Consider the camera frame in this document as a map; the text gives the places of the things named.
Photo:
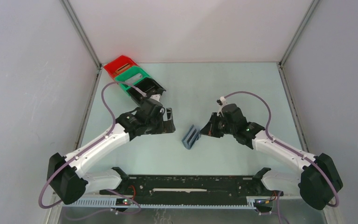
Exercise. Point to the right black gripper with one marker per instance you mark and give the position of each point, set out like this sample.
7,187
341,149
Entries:
209,129

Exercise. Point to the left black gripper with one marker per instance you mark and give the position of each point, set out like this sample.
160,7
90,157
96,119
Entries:
165,126

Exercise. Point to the blue card holder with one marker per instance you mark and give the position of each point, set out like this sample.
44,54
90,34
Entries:
191,136

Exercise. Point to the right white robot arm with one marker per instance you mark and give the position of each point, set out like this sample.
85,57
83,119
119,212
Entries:
314,178

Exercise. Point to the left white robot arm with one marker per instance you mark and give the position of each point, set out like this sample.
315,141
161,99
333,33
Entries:
69,175

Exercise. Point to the white card in green bin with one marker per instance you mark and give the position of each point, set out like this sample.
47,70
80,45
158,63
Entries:
134,79

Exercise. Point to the orange card in red bin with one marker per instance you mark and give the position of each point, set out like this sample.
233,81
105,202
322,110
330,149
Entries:
123,68

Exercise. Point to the black plastic bin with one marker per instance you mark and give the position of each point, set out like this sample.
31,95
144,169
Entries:
147,85

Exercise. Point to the green plastic bin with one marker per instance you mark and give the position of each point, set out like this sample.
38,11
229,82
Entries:
126,75

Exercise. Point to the red plastic bin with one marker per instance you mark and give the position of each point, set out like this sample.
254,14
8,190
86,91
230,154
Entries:
117,63

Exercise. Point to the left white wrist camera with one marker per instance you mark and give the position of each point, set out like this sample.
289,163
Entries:
153,97

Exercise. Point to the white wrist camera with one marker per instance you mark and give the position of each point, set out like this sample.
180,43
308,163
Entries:
153,97
222,102

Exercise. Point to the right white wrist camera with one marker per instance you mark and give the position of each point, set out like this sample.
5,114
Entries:
222,102

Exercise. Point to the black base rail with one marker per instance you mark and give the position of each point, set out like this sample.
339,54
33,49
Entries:
116,189

